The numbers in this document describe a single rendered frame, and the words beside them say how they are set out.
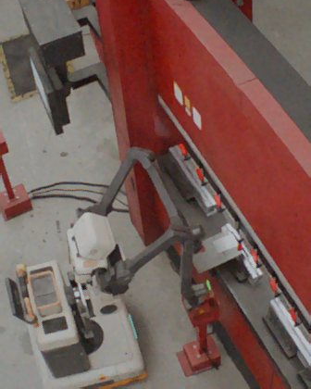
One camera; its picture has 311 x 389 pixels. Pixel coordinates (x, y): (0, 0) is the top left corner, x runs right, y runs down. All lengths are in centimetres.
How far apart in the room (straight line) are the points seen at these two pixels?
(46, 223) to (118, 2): 231
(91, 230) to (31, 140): 247
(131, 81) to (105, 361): 171
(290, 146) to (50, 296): 186
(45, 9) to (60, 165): 202
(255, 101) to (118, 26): 113
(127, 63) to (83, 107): 227
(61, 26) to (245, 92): 136
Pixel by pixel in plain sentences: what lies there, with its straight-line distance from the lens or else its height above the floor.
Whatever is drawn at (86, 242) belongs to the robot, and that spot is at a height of 136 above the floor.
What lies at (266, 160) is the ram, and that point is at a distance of 338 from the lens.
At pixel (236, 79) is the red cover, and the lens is 332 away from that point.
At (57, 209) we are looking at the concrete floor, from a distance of 587.
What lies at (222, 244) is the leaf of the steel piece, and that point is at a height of 100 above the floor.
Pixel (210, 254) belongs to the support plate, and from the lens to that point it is 432.
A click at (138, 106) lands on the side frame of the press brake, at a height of 136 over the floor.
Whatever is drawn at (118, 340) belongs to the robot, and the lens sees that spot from 490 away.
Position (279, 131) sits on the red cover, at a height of 230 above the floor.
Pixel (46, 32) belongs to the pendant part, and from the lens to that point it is 424.
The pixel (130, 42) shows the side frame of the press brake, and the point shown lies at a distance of 420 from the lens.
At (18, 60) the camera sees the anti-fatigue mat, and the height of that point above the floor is 1.
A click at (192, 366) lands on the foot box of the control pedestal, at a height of 11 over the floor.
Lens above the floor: 461
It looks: 51 degrees down
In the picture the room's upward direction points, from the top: 7 degrees counter-clockwise
